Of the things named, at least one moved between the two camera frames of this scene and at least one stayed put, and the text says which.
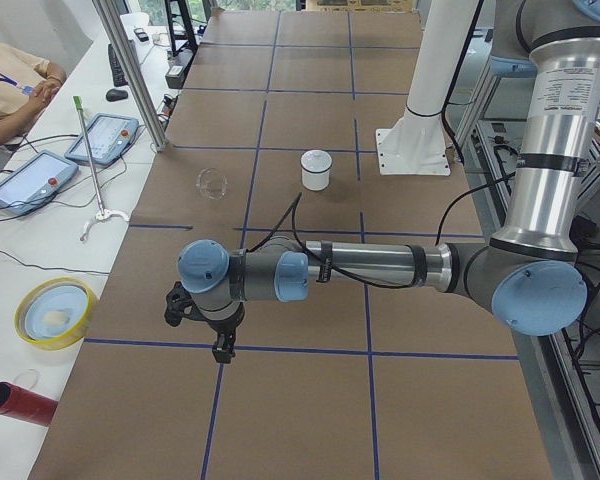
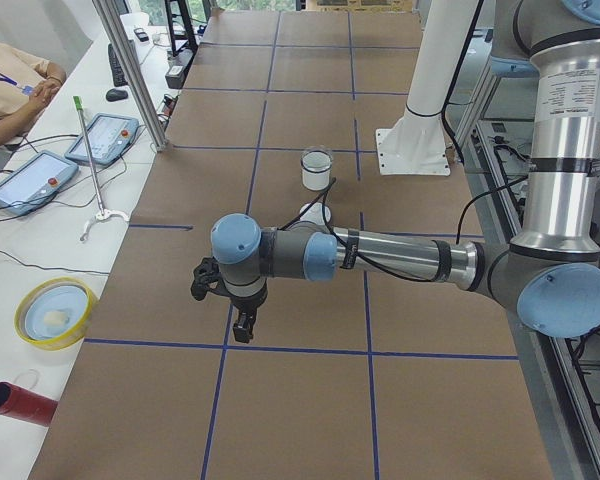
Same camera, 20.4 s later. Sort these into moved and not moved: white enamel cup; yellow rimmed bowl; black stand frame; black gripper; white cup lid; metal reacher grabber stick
Moved: white cup lid; black gripper
Not moved: white enamel cup; metal reacher grabber stick; yellow rimmed bowl; black stand frame
